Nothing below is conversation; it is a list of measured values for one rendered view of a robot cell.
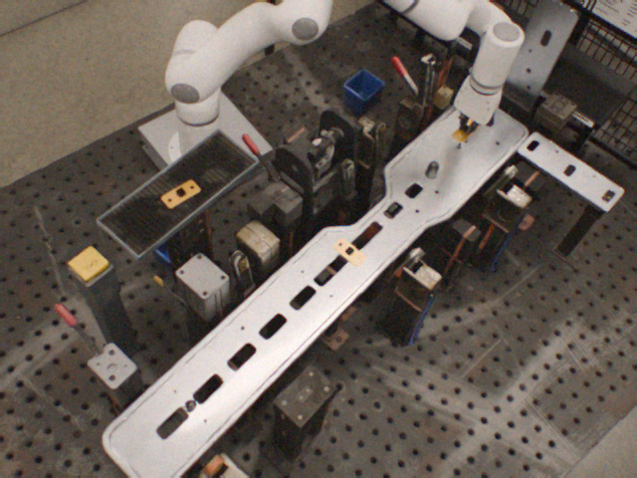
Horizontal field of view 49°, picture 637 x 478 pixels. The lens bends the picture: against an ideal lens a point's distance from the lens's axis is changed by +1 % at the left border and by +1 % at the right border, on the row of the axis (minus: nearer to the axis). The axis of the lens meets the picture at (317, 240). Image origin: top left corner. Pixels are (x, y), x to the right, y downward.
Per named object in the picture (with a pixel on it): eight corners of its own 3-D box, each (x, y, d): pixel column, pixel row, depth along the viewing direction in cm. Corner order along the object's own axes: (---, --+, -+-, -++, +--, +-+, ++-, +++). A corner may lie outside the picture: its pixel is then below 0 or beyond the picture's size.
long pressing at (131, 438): (163, 514, 140) (162, 513, 138) (91, 436, 146) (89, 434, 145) (533, 132, 198) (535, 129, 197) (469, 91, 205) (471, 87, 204)
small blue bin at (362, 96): (361, 119, 234) (365, 101, 226) (339, 103, 237) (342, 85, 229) (381, 102, 239) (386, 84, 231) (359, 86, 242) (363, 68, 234)
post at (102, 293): (121, 364, 184) (87, 289, 147) (103, 346, 187) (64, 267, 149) (143, 345, 188) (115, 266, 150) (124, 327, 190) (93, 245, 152)
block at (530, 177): (503, 249, 212) (534, 197, 188) (473, 227, 215) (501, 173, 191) (520, 230, 216) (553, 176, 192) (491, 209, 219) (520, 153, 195)
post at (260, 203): (259, 290, 199) (260, 213, 164) (247, 279, 200) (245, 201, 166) (272, 279, 201) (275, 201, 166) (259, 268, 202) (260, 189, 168)
